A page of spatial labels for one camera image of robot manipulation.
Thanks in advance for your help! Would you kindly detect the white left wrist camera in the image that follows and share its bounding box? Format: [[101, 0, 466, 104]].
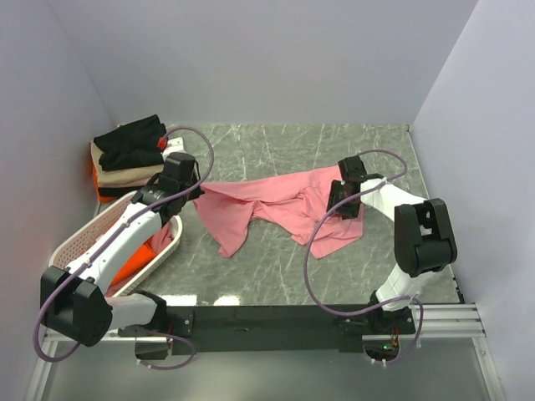
[[158, 136, 185, 159]]

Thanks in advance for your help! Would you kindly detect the dusty pink shirt in basket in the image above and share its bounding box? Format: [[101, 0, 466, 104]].
[[106, 223, 173, 297]]

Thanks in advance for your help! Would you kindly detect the aluminium frame rail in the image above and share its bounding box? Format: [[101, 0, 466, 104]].
[[26, 304, 504, 400]]

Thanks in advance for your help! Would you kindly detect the orange t shirt in basket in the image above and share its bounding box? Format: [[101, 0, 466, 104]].
[[110, 243, 156, 287]]

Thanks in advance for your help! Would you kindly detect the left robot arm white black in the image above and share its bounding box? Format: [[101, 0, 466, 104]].
[[38, 152, 202, 347]]

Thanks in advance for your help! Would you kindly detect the black folded t shirt lower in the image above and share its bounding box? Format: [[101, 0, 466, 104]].
[[97, 185, 141, 198]]

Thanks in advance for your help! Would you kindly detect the white plastic laundry basket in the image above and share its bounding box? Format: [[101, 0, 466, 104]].
[[49, 193, 182, 297]]

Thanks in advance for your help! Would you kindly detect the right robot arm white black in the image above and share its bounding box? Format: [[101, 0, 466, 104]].
[[327, 175, 457, 312]]

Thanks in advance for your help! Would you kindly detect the light pink folded t shirt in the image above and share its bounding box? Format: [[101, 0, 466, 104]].
[[96, 177, 150, 188]]

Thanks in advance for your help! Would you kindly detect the black folded t shirt top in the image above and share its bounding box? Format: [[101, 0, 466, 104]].
[[93, 114, 166, 171]]

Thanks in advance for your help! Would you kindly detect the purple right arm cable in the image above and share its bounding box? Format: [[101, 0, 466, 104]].
[[303, 149, 424, 367]]

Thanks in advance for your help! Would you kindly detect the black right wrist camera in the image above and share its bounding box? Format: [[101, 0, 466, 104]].
[[338, 155, 368, 184]]

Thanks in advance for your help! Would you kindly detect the beige folded t shirt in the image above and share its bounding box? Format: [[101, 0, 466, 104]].
[[90, 142, 163, 183]]

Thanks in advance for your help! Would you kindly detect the black folded t shirt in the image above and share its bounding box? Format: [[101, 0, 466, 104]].
[[97, 185, 141, 198], [93, 114, 166, 171]]

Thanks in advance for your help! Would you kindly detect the orange folded t shirt bottom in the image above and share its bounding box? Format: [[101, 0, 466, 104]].
[[92, 165, 115, 204]]

